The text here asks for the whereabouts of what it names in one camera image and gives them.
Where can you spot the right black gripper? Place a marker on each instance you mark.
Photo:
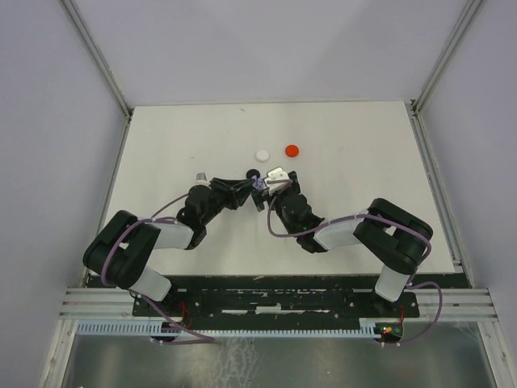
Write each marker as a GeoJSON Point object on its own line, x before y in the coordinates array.
{"type": "Point", "coordinates": [295, 189]}

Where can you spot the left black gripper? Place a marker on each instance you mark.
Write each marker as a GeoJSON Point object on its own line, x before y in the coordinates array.
{"type": "Point", "coordinates": [237, 191]}

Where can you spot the purple earbud charging case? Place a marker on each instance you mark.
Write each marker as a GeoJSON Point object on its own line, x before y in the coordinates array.
{"type": "Point", "coordinates": [258, 184]}

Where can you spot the white earbud charging case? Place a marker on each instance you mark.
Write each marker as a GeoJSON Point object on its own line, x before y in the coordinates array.
{"type": "Point", "coordinates": [262, 155]}

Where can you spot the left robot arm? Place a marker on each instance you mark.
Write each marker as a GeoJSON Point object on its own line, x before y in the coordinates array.
{"type": "Point", "coordinates": [120, 252]}

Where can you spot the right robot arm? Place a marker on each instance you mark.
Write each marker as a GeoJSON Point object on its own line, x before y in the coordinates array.
{"type": "Point", "coordinates": [398, 239]}

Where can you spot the right circuit board with leds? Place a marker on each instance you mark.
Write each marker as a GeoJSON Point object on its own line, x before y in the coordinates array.
{"type": "Point", "coordinates": [391, 331]}

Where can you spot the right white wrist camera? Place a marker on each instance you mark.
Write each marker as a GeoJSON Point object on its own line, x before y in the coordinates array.
{"type": "Point", "coordinates": [276, 181]}

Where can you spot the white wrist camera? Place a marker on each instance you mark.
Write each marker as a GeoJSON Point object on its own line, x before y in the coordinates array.
{"type": "Point", "coordinates": [276, 181]}
{"type": "Point", "coordinates": [201, 179]}

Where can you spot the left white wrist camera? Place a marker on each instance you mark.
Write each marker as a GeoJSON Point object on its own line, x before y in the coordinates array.
{"type": "Point", "coordinates": [201, 179]}

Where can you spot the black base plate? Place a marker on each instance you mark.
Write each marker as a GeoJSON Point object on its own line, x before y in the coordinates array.
{"type": "Point", "coordinates": [276, 303]}

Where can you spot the right aluminium frame post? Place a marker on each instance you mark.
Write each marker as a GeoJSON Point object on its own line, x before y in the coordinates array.
{"type": "Point", "coordinates": [465, 21]}

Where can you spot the aluminium frame post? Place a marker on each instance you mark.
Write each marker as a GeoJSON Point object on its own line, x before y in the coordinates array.
{"type": "Point", "coordinates": [465, 21]}
{"type": "Point", "coordinates": [80, 26]}

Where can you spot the left aluminium frame post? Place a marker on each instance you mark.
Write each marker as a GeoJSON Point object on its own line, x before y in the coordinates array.
{"type": "Point", "coordinates": [80, 26]}

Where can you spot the aluminium frame rail front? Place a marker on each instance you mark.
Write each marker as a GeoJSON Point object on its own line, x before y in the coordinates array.
{"type": "Point", "coordinates": [459, 305]}

